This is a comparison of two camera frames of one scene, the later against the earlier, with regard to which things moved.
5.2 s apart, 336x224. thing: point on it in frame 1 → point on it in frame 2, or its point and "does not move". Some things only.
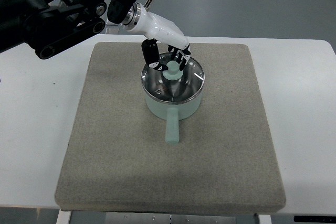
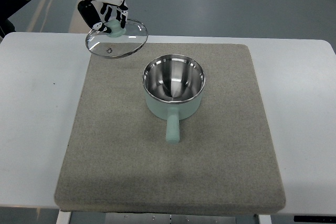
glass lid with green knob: (173, 85) → (121, 42)
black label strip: (315, 219) does not move
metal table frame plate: (119, 217) does not move
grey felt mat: (117, 160) does not move
